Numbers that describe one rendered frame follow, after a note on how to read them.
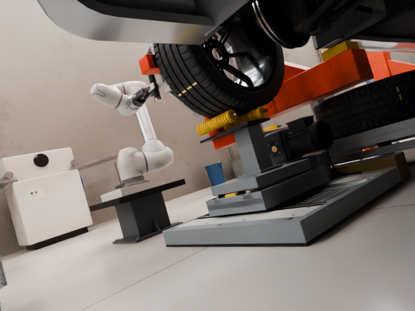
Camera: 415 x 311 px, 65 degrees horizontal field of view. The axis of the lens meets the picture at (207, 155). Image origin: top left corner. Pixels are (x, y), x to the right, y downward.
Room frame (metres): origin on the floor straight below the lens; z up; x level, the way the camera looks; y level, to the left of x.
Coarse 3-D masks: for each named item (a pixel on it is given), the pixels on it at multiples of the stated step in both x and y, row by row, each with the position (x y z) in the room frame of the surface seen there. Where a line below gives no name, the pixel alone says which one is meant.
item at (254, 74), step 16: (240, 16) 1.65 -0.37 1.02; (224, 32) 1.72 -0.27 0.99; (240, 32) 1.73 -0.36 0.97; (256, 32) 1.67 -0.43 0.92; (208, 48) 1.58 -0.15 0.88; (224, 48) 1.65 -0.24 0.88; (240, 48) 1.78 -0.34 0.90; (256, 48) 1.71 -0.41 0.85; (272, 48) 1.64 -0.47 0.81; (224, 64) 1.62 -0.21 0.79; (256, 64) 1.72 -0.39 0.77; (272, 64) 1.62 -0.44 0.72; (256, 80) 1.67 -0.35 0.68
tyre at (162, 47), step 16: (160, 48) 1.40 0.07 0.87; (176, 48) 1.32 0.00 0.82; (192, 48) 1.29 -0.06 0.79; (160, 64) 1.43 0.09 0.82; (176, 64) 1.36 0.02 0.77; (192, 64) 1.30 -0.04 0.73; (208, 64) 1.33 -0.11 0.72; (176, 80) 1.41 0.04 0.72; (192, 80) 1.35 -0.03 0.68; (208, 80) 1.32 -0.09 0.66; (224, 80) 1.37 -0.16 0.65; (272, 80) 1.58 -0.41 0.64; (192, 96) 1.43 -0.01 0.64; (208, 96) 1.39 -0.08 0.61; (224, 96) 1.37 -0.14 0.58; (240, 96) 1.41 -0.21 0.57; (256, 96) 1.48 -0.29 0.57; (272, 96) 1.56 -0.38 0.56; (208, 112) 1.51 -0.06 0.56; (240, 112) 1.52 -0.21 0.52
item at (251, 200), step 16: (288, 176) 1.53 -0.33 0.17; (304, 176) 1.49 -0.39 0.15; (320, 176) 1.56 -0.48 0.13; (240, 192) 1.57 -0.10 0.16; (256, 192) 1.31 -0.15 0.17; (272, 192) 1.33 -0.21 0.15; (288, 192) 1.39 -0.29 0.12; (208, 208) 1.56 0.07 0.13; (224, 208) 1.47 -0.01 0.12; (240, 208) 1.39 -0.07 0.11; (256, 208) 1.32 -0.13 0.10
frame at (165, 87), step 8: (152, 48) 1.54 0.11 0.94; (232, 48) 1.83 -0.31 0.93; (232, 64) 1.87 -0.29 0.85; (240, 64) 1.85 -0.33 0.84; (160, 80) 1.55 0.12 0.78; (240, 80) 1.82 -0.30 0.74; (168, 88) 1.53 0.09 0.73; (176, 96) 1.57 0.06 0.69; (184, 104) 1.60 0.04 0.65; (192, 112) 1.63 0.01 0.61
